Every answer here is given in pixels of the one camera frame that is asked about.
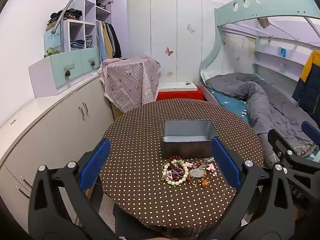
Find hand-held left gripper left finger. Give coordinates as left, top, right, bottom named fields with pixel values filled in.
left=28, top=138, right=118, bottom=240

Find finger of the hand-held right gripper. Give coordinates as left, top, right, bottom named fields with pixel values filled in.
left=268, top=129, right=320, bottom=178
left=302, top=121, right=320, bottom=147

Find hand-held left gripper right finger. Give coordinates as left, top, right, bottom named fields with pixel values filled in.
left=197, top=137, right=298, bottom=240

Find rectangular metal tin box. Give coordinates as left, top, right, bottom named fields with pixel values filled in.
left=161, top=119, right=218, bottom=158

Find dark red bead bracelet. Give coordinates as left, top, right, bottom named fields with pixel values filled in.
left=167, top=156, right=187, bottom=183

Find cream bead bracelet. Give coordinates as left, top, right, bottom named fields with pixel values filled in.
left=162, top=160, right=190, bottom=186

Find pink charm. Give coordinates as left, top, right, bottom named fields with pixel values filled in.
left=206, top=164, right=218, bottom=177

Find grey duvet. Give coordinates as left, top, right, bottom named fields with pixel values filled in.
left=205, top=72, right=317, bottom=168

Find navy and yellow jacket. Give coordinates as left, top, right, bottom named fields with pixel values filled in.
left=292, top=50, right=320, bottom=117

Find round table polka-dot cloth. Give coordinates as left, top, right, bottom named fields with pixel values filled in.
left=99, top=99, right=265, bottom=230

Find teal bed sheet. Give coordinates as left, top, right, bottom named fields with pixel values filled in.
left=206, top=87, right=250, bottom=124

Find cream low cabinet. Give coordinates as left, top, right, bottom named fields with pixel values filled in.
left=0, top=74, right=120, bottom=230

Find pink bear print cloth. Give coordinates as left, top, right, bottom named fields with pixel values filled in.
left=99, top=54, right=162, bottom=113

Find white board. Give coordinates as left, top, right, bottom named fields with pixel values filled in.
left=158, top=81, right=198, bottom=92

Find lilac shelf unit mint drawers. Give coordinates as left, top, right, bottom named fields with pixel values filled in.
left=28, top=0, right=113, bottom=98

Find folded blue jeans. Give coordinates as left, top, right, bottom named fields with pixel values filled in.
left=70, top=39, right=85, bottom=51

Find green ornament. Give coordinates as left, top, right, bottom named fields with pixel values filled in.
left=44, top=47, right=60, bottom=57

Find row of hanging clothes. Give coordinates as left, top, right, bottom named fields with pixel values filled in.
left=96, top=21, right=122, bottom=63

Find mint storage box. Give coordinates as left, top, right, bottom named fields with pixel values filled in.
left=44, top=29, right=62, bottom=53

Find white wardrobe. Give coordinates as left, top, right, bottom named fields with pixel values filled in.
left=126, top=0, right=220, bottom=85

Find pile of dark clothes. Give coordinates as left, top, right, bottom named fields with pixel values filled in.
left=46, top=9, right=83, bottom=27

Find jade pendant on red cord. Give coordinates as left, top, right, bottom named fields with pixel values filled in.
left=188, top=166, right=210, bottom=187

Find purple bead bracelet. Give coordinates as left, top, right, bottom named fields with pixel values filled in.
left=172, top=164, right=188, bottom=177

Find mint bunk bed frame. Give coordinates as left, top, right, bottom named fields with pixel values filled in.
left=199, top=0, right=320, bottom=160

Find curved metal rail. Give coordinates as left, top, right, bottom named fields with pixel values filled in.
left=51, top=0, right=91, bottom=34

